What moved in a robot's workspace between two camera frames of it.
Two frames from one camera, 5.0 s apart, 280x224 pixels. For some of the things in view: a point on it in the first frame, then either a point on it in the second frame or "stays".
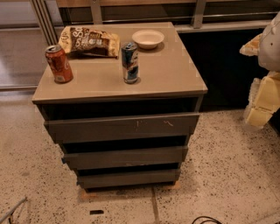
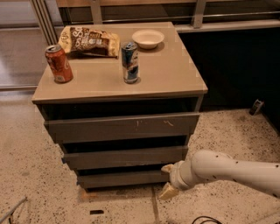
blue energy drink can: x=129 y=62 stays
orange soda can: x=58 y=60 stays
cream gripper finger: x=251 y=48 -> x=181 y=174
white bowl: x=148 y=38 stays
